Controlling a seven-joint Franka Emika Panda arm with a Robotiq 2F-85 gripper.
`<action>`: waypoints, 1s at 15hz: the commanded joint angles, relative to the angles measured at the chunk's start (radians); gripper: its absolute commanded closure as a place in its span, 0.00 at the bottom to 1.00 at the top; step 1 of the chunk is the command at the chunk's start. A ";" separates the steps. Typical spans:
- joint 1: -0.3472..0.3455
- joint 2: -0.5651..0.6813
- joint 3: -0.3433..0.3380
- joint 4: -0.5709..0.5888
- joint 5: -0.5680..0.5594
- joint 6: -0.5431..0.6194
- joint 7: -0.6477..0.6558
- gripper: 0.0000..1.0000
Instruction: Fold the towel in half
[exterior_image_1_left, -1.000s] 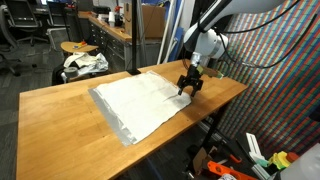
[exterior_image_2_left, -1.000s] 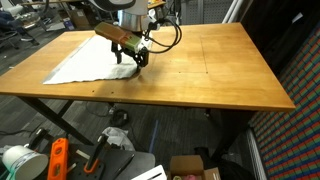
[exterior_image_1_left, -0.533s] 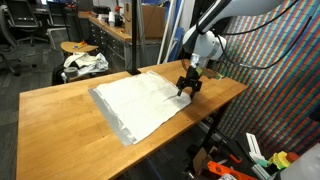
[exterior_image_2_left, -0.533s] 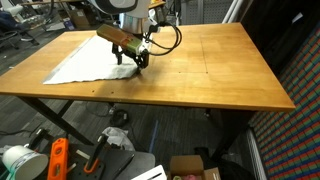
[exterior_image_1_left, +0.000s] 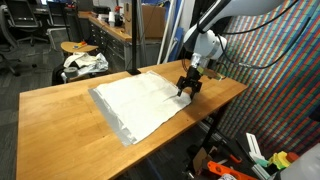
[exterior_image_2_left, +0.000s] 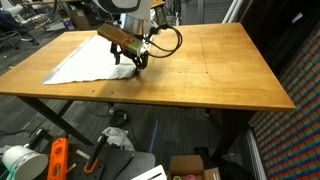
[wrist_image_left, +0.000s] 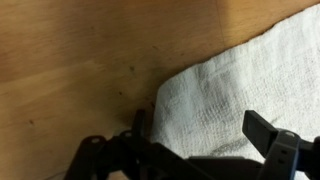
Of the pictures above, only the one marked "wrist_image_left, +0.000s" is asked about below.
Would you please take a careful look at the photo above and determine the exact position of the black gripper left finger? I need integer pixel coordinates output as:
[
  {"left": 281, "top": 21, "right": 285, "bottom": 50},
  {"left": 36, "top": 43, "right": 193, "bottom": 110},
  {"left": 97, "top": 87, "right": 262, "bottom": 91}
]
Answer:
[{"left": 63, "top": 108, "right": 215, "bottom": 180}]

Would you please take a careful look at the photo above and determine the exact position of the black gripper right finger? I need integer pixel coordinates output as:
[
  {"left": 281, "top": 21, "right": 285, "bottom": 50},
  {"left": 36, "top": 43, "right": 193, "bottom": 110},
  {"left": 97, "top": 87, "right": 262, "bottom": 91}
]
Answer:
[{"left": 241, "top": 109, "right": 320, "bottom": 180}]

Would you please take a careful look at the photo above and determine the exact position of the white cloth towel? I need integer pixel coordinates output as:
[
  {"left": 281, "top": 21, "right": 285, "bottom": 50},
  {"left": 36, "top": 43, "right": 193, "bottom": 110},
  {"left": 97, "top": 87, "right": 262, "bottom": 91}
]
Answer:
[{"left": 149, "top": 3, "right": 320, "bottom": 180}]

